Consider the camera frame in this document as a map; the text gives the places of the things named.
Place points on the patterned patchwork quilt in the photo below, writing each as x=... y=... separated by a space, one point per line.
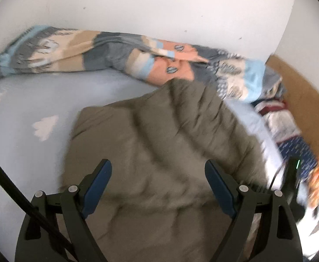
x=107 y=51

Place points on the olive padded jacket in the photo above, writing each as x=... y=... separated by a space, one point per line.
x=154 y=142

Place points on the light blue cloud-print bed sheet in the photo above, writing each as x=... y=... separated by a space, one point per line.
x=25 y=101

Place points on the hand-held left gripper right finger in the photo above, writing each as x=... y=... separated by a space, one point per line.
x=221 y=191

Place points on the wooden headboard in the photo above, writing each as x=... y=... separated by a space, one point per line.
x=307 y=92

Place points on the printed pillow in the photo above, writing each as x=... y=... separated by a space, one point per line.
x=287 y=125

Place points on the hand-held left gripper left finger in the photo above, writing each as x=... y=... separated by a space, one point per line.
x=95 y=189

